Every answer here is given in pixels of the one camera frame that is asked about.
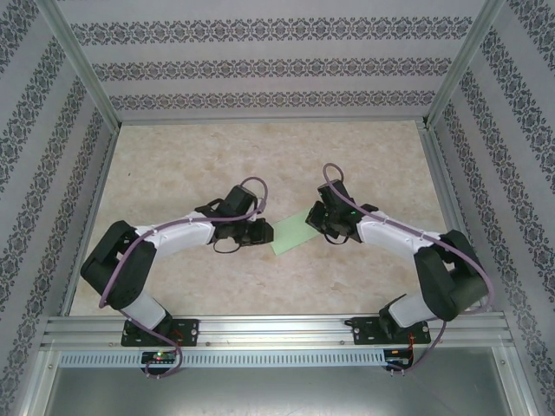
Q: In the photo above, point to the light green paper sheet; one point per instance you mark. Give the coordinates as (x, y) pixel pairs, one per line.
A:
(290, 236)

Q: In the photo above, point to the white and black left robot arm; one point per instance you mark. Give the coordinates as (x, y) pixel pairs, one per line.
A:
(182, 238)

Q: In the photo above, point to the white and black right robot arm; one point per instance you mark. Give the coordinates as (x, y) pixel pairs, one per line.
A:
(390, 238)

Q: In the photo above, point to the grey metal sheet panel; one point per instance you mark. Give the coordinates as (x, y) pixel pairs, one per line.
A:
(277, 390)

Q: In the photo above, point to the left circuit board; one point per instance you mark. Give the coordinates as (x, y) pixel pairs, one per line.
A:
(158, 357)

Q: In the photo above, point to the circuit board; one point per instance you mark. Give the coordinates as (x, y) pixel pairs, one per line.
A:
(396, 357)
(158, 357)

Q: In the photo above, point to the right circuit board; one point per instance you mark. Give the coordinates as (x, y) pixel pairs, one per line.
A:
(396, 357)

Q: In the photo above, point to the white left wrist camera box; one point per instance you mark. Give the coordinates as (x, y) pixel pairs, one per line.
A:
(261, 206)

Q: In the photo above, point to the aluminium mounting rail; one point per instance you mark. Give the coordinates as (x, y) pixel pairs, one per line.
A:
(277, 331)

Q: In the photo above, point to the aluminium right side rail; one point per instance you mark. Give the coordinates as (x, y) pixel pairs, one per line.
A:
(446, 195)

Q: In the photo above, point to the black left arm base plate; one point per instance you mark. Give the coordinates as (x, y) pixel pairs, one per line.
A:
(188, 331)

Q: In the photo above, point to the aluminium rear frame bar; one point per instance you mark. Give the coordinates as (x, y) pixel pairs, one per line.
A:
(273, 120)

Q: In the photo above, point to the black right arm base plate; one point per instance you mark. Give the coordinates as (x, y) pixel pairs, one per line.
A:
(364, 331)

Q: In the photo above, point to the aluminium left side rail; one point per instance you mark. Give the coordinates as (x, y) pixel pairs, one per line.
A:
(92, 216)

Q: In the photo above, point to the aluminium right frame post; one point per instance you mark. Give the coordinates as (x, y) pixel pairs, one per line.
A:
(466, 60)

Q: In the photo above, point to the aluminium frame post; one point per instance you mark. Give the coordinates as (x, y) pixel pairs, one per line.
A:
(466, 60)
(80, 60)

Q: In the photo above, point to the aluminium left frame post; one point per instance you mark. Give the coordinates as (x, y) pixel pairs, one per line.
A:
(80, 60)

